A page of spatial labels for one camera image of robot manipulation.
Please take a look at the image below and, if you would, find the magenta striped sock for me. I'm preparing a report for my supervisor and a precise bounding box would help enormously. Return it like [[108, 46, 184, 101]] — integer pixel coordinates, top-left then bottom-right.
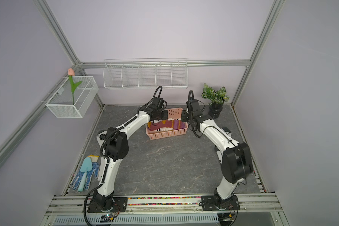
[[147, 120, 187, 132]]

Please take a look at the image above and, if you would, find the white sport sock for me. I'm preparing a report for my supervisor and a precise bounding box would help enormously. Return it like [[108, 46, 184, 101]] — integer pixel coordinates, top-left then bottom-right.
[[214, 127, 232, 162], [95, 129, 108, 181]]

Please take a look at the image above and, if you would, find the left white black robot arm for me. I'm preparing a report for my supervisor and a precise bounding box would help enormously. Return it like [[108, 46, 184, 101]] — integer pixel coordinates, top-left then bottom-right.
[[95, 97, 168, 198]]

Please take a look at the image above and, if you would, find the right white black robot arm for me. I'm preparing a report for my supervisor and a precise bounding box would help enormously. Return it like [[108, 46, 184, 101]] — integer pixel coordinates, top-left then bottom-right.
[[181, 97, 253, 201]]

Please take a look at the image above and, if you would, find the pink perforated plastic basket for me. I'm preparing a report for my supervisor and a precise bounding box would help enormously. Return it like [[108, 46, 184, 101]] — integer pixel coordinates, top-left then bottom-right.
[[146, 107, 188, 140]]

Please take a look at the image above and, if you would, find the potted green plant black pot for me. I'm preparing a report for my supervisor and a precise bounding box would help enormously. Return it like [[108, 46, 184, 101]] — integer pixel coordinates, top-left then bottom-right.
[[202, 83, 229, 119]]

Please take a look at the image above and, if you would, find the blue yellow sock left edge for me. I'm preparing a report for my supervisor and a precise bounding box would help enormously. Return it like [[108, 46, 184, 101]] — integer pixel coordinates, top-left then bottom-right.
[[88, 155, 100, 163]]

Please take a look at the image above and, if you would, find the blue dotted work glove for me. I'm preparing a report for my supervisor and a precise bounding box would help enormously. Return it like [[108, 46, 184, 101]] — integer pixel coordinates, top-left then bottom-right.
[[70, 162, 100, 191]]

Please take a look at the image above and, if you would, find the light blue garden trowel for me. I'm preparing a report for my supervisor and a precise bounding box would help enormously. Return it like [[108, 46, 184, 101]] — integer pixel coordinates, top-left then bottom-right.
[[77, 157, 93, 192]]

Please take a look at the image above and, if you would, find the artificial pink tulip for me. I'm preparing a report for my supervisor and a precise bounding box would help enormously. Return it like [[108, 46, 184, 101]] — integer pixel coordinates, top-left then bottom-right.
[[68, 68, 82, 104]]

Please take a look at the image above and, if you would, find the white wire wall shelf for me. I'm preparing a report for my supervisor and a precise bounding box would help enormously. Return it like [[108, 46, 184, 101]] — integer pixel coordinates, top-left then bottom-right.
[[103, 58, 188, 89]]

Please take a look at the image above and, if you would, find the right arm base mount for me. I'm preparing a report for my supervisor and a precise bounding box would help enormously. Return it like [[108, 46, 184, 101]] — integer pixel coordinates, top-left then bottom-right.
[[199, 192, 240, 211]]

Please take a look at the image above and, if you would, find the white mesh wall basket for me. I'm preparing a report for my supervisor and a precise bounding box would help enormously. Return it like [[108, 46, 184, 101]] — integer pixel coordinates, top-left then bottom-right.
[[46, 76, 98, 119]]

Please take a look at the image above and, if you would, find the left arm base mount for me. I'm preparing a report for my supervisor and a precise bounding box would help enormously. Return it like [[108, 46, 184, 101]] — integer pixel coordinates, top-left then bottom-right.
[[87, 191, 128, 213]]

